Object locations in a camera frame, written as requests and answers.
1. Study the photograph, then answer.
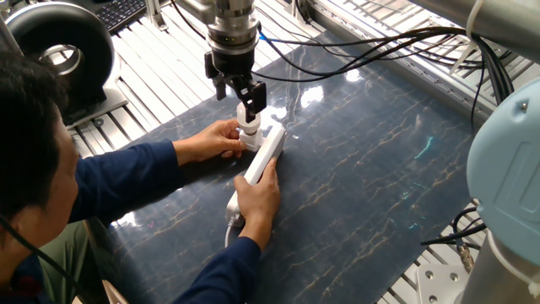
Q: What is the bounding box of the dark marble pattern mat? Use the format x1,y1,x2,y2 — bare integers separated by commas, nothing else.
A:
82,29,476,304

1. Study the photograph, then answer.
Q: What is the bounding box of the black round ring device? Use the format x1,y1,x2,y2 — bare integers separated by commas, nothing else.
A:
6,2,116,117

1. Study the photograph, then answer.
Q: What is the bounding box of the black computer keyboard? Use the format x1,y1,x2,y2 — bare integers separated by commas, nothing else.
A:
94,0,149,33

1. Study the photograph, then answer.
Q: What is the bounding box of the grey robot mounting plate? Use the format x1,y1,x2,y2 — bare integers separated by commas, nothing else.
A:
416,263,470,304

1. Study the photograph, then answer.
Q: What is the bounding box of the white LED bulb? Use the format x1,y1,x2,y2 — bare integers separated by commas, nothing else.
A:
235,101,262,136

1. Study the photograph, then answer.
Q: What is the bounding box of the slanted aluminium pole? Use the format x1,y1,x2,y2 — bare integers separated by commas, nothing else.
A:
0,19,22,56

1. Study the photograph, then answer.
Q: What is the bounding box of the navy sleeved right forearm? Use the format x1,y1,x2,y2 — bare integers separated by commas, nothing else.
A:
173,236,262,304

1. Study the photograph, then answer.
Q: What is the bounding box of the white power strip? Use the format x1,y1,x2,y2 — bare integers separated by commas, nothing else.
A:
225,125,287,229

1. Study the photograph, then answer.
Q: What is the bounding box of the white power strip cable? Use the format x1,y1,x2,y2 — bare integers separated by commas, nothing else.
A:
224,214,235,250

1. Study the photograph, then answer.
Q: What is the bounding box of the person's left hand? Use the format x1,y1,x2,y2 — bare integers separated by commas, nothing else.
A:
185,118,247,166

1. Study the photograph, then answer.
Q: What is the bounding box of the green trousered leg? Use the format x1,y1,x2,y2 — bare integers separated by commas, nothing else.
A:
37,219,106,304

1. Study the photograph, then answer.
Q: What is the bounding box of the white plug-in bulb holder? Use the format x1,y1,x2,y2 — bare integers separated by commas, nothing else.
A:
238,128,266,153

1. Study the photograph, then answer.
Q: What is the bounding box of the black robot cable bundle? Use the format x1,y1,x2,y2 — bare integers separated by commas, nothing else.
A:
170,0,516,132

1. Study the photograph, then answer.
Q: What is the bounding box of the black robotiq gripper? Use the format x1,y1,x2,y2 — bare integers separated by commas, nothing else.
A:
203,44,267,124

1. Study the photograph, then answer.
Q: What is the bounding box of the person's right hand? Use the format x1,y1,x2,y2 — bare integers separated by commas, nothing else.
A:
233,157,281,251

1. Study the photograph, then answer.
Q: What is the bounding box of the thin black cord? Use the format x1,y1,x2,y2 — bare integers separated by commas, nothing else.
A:
0,213,92,304

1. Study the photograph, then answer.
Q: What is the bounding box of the navy sleeved left forearm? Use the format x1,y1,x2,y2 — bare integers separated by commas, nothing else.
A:
69,139,191,225

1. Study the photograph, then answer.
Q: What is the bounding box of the black cable with metal plug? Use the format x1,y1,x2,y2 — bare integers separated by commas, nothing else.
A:
420,206,489,274

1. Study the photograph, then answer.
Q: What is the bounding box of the dark blue robot cable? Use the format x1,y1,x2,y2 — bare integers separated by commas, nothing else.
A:
257,31,296,46

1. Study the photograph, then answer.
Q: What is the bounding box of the grey device base plate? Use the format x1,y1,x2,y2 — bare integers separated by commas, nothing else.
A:
62,82,130,130

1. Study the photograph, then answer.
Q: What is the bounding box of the short aluminium bracket post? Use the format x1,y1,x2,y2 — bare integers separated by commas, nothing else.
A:
145,0,169,32

